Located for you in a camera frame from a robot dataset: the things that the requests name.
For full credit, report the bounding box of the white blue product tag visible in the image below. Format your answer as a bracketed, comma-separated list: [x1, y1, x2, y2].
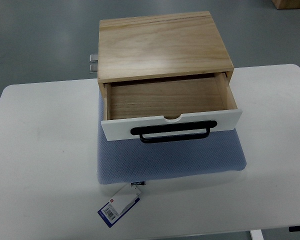
[97, 184, 142, 228]

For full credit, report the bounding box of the metal table bracket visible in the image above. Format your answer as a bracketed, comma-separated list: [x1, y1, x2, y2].
[89, 63, 98, 73]
[89, 53, 99, 63]

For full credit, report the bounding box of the black table control panel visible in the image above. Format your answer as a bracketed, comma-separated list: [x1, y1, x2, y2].
[288, 225, 300, 233]

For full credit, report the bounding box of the lower metal table bracket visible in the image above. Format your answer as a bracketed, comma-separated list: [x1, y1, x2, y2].
[89, 63, 98, 73]

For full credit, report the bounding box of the upper metal table bracket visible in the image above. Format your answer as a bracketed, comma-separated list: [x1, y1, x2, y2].
[89, 53, 99, 63]

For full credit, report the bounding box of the white top drawer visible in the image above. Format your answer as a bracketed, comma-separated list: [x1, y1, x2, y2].
[100, 72, 242, 141]

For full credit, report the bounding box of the wooden drawer cabinet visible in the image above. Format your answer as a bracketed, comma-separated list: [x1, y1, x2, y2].
[97, 10, 235, 100]

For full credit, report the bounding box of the white table leg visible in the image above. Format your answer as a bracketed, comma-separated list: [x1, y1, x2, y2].
[249, 229, 264, 240]

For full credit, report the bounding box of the cardboard box corner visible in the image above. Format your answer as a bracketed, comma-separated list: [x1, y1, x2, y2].
[272, 0, 300, 10]

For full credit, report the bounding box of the blue mesh cushion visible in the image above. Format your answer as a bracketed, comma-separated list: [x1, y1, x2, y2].
[96, 94, 248, 186]

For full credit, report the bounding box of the black drawer handle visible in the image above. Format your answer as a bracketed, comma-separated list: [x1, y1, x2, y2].
[130, 120, 218, 144]

